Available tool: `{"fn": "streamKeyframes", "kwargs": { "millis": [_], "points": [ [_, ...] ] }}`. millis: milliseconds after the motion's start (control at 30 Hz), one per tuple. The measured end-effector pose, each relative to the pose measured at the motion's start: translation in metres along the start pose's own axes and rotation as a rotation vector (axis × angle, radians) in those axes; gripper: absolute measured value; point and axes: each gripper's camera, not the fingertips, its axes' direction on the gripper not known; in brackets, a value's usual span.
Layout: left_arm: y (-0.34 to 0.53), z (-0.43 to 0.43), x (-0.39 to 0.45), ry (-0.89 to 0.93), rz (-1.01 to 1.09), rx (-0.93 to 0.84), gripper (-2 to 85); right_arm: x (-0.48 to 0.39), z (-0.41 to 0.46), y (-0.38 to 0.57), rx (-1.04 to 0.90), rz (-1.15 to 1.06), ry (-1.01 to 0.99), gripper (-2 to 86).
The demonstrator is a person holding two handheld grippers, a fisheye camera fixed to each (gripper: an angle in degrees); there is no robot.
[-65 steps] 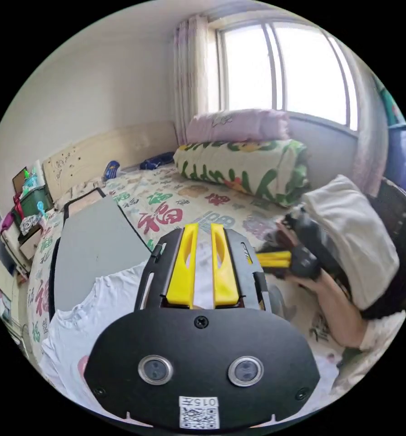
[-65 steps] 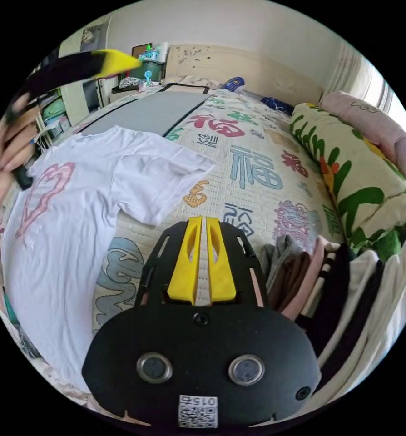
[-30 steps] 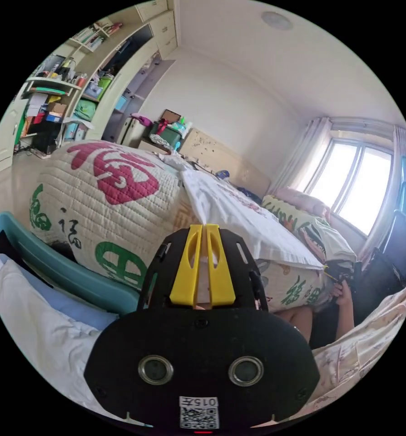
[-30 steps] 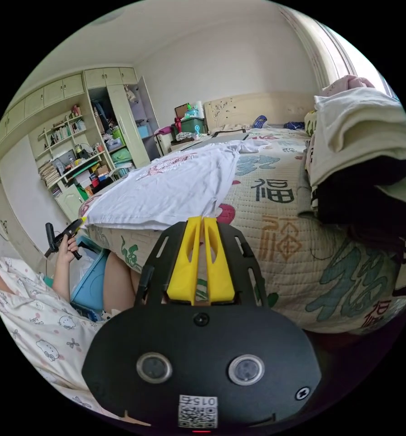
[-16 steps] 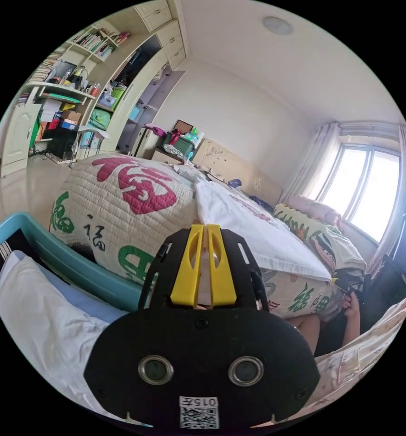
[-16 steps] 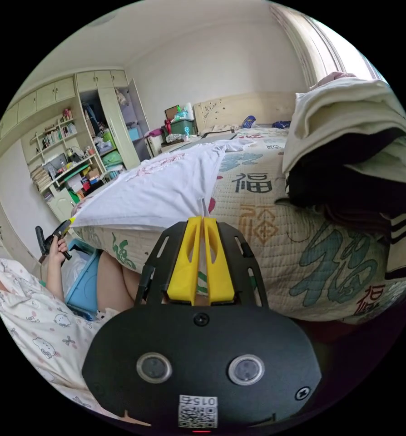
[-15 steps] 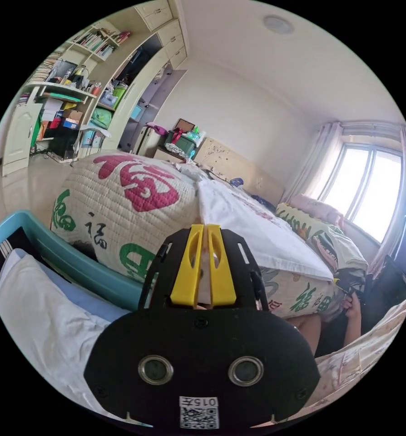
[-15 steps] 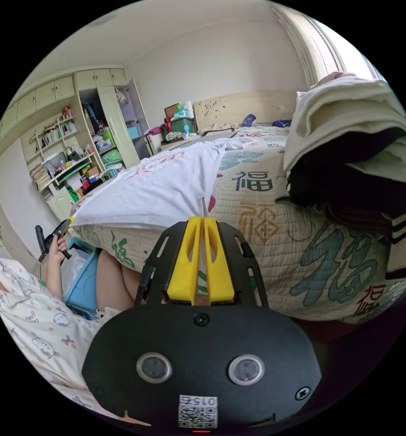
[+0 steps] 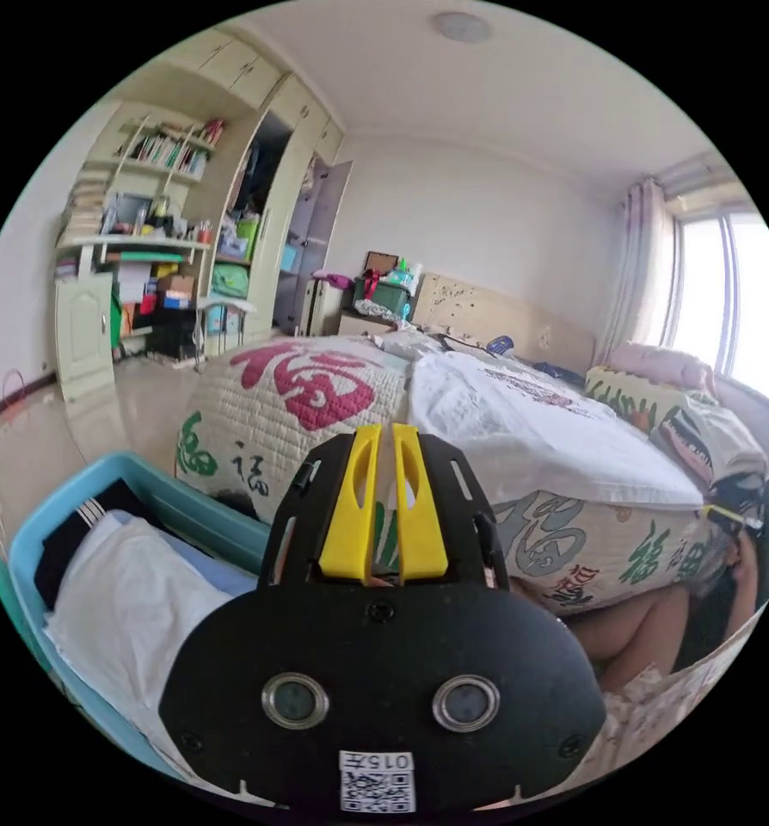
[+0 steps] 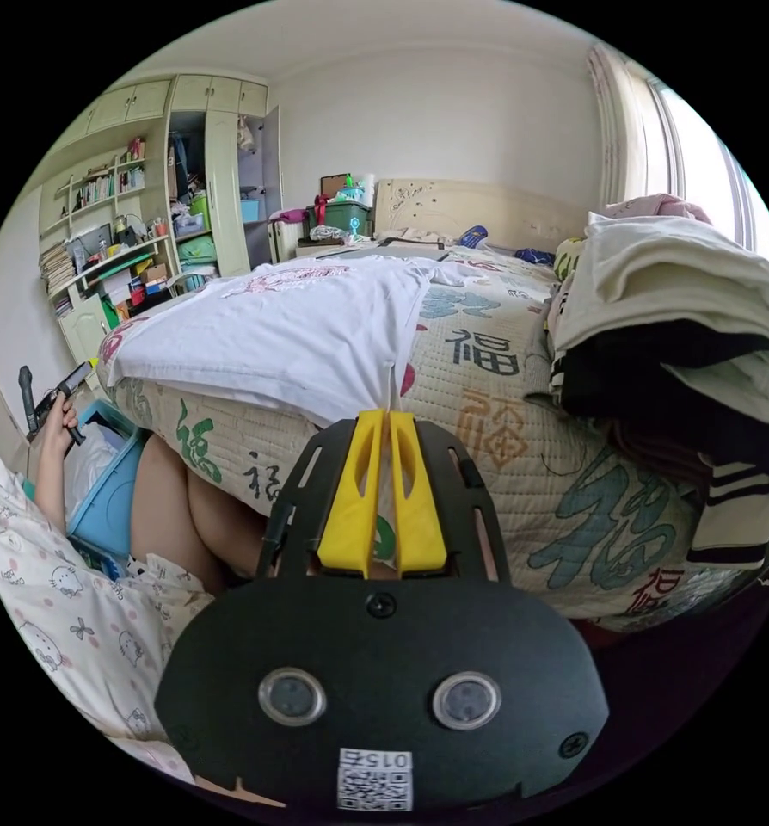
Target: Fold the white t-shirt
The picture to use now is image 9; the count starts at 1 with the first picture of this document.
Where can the pale curtain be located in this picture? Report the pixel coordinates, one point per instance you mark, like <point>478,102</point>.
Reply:
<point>642,271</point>

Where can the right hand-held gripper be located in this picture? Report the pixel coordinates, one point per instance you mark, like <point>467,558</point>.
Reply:
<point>739,493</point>

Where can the round ceiling lamp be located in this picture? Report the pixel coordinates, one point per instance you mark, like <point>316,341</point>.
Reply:
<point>460,26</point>

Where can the black and white printed cushion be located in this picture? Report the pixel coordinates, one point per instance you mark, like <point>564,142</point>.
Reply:
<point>707,439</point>

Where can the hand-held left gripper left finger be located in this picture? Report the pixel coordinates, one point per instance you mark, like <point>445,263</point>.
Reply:
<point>342,535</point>

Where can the green printed cushion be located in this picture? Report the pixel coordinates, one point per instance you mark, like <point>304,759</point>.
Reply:
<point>629,393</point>

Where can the person's right hand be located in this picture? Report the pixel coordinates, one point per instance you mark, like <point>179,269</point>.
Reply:
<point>748,561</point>

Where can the cream desk with bookshelf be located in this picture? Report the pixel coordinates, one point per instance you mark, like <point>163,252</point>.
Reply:
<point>133,245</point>

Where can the white t-shirt with print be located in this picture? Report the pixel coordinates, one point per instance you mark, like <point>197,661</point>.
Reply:
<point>539,445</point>

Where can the bed with printed quilt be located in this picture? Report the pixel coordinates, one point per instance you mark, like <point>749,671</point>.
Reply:
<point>281,413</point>

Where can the pink pillow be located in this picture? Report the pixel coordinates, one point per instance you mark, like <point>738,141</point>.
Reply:
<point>665,361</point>

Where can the pile of clothes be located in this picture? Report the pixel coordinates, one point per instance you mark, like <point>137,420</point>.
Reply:
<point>417,341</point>

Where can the cream wardrobe cupboard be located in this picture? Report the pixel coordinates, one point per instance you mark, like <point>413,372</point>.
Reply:
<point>275,213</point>

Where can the blue basket with clothes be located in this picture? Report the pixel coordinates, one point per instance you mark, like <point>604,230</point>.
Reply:
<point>133,581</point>

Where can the window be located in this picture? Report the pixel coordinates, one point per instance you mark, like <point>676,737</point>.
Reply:
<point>720,290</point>

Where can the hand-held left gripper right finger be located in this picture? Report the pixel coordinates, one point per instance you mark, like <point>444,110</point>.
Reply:
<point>425,535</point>

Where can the bedside table with green box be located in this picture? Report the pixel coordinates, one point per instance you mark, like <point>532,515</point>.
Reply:
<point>378,293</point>

